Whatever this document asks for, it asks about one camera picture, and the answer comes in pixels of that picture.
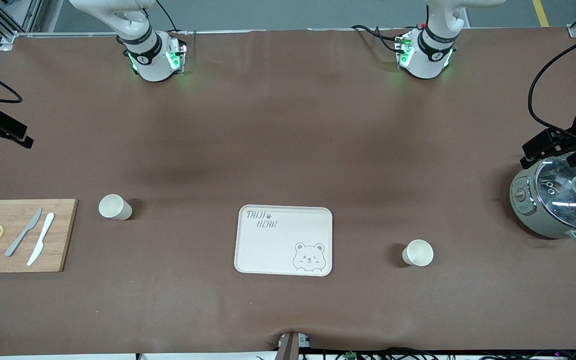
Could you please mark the white plastic cup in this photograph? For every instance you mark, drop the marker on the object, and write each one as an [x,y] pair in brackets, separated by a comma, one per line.
[420,252]
[110,206]

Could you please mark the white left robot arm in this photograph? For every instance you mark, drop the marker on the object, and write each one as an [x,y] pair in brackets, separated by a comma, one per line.
[425,62]

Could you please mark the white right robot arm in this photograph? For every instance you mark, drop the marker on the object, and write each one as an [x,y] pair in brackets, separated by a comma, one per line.
[150,65]

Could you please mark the cream tray with bear print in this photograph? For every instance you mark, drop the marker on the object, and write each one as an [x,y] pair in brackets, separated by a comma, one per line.
[268,250]

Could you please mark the glass pot lid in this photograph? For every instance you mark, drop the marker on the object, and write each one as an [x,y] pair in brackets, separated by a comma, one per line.
[558,200]

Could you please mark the grey-green electric pot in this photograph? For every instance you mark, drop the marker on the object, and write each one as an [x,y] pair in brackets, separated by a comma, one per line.
[523,200]

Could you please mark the white plastic knife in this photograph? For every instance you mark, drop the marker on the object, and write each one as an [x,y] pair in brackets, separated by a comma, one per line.
[41,239]

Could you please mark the grey plastic knife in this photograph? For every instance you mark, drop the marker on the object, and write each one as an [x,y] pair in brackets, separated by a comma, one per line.
[15,245]

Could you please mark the wooden cutting board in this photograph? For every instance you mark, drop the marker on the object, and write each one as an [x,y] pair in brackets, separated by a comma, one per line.
[63,240]

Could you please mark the brown table mat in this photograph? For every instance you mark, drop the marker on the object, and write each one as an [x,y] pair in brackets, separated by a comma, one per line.
[288,125]

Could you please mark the grey metal bracket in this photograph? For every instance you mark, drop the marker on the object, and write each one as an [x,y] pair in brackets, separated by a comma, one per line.
[290,350]

